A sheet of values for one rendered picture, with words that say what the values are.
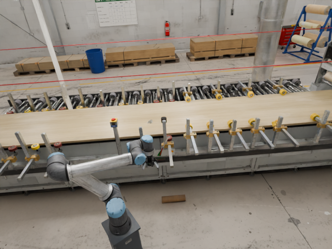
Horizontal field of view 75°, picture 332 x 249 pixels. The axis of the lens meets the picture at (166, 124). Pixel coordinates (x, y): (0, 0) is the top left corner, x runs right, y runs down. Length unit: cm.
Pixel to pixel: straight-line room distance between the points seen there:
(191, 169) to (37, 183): 209
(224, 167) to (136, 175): 121
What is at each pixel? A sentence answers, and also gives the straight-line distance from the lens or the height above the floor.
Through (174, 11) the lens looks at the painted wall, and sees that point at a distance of 911.
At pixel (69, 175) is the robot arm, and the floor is 132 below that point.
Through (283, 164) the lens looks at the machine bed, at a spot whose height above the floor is 17.
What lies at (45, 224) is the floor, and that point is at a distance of 320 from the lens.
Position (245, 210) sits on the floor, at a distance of 297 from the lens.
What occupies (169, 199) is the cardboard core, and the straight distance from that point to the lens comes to 288.
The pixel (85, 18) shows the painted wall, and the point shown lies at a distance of 924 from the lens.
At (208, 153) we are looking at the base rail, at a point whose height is 70.
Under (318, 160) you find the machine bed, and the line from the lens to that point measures 375.
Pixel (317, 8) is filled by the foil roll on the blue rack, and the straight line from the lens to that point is 893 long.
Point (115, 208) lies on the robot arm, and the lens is 189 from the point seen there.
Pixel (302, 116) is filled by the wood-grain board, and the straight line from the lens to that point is 313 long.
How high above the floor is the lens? 233
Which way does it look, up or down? 32 degrees down
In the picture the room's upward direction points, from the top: 3 degrees counter-clockwise
